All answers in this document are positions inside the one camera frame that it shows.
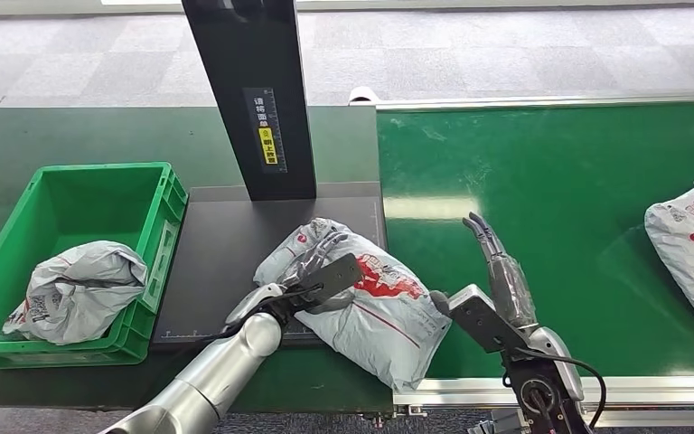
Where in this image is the aluminium conveyor side rail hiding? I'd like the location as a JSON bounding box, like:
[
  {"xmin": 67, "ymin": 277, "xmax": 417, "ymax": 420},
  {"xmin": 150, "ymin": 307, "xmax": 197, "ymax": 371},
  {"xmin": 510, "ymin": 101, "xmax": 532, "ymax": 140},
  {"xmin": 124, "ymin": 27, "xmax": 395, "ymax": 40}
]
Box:
[
  {"xmin": 348, "ymin": 90, "xmax": 694, "ymax": 113},
  {"xmin": 392, "ymin": 375, "xmax": 694, "ymax": 410}
]

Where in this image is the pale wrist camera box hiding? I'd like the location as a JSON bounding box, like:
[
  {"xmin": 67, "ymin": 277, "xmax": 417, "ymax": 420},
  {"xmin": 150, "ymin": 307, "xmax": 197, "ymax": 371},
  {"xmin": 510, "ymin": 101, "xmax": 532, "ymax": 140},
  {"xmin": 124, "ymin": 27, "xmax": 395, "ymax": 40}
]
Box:
[
  {"xmin": 429, "ymin": 284, "xmax": 531, "ymax": 355},
  {"xmin": 289, "ymin": 253, "xmax": 365, "ymax": 310}
]

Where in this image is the green plastic crate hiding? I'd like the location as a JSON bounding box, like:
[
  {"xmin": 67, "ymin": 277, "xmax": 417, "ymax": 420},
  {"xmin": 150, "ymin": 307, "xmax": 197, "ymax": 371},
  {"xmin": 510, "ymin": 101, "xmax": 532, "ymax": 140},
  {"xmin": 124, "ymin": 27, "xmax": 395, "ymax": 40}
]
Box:
[{"xmin": 0, "ymin": 161, "xmax": 189, "ymax": 368}]

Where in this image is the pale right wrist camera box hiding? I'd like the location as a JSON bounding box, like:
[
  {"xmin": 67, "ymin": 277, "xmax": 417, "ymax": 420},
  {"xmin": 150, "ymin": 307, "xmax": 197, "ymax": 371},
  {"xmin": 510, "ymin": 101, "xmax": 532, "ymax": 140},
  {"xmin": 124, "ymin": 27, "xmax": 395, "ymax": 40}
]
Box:
[{"xmin": 429, "ymin": 284, "xmax": 531, "ymax": 355}]

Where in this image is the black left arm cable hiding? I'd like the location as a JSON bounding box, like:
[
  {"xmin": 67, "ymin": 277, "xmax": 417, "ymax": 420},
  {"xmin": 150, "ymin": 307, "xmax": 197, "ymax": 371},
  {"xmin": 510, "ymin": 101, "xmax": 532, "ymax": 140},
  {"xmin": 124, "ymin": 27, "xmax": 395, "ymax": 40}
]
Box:
[{"xmin": 193, "ymin": 286, "xmax": 324, "ymax": 347}]

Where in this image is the grey courier bag red print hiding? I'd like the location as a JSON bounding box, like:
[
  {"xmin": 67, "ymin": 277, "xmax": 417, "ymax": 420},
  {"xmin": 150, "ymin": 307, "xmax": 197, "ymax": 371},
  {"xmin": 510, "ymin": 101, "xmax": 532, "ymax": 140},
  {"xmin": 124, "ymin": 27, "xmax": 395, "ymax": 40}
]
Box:
[{"xmin": 253, "ymin": 217, "xmax": 454, "ymax": 394}]

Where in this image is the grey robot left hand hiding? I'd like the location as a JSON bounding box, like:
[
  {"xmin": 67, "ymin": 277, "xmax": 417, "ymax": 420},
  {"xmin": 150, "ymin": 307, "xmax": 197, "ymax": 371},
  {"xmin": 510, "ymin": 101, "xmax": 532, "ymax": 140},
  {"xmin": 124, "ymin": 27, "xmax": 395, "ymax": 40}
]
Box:
[{"xmin": 279, "ymin": 231, "xmax": 350, "ymax": 290}]

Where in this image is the black yellow label sticker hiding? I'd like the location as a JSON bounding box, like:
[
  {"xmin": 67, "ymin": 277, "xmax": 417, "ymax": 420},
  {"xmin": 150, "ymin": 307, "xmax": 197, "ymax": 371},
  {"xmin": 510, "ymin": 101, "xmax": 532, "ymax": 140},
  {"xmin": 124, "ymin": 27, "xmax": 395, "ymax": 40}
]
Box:
[{"xmin": 241, "ymin": 87, "xmax": 289, "ymax": 175}]

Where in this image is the white conveyor end cap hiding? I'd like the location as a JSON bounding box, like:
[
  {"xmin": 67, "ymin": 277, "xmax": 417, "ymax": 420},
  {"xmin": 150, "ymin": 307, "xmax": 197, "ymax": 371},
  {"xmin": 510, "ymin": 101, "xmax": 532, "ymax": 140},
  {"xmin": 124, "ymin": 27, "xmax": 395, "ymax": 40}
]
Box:
[{"xmin": 348, "ymin": 86, "xmax": 380, "ymax": 108}]

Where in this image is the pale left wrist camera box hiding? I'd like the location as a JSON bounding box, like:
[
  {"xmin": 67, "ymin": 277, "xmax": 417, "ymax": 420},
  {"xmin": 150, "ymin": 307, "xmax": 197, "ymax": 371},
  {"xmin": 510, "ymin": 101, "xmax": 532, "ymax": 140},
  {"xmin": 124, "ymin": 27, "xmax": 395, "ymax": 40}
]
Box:
[{"xmin": 289, "ymin": 253, "xmax": 365, "ymax": 310}]

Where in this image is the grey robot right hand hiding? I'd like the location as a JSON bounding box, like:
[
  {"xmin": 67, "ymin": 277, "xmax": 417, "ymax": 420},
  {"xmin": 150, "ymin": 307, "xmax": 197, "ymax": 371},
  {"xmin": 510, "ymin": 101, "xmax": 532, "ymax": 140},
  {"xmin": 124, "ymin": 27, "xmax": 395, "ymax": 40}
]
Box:
[{"xmin": 462, "ymin": 212, "xmax": 539, "ymax": 330}]

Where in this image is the crumpled grey courier bag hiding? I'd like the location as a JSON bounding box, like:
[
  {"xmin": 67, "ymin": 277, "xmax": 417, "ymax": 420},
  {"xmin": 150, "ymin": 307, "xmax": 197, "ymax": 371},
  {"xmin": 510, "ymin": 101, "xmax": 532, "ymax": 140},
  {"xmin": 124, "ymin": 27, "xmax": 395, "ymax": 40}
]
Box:
[{"xmin": 0, "ymin": 241, "xmax": 149, "ymax": 347}]

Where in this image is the black scale column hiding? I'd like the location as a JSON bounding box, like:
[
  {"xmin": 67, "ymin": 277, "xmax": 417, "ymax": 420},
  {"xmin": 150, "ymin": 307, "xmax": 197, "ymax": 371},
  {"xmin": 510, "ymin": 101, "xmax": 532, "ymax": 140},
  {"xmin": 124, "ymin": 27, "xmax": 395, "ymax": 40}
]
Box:
[{"xmin": 180, "ymin": 0, "xmax": 318, "ymax": 203}]

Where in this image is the green conveyor belt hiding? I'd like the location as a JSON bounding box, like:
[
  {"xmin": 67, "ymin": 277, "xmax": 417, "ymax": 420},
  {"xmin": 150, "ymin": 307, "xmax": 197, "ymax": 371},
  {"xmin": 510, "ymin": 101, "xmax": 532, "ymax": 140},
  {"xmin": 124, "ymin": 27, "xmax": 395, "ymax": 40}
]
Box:
[{"xmin": 376, "ymin": 101, "xmax": 694, "ymax": 381}]

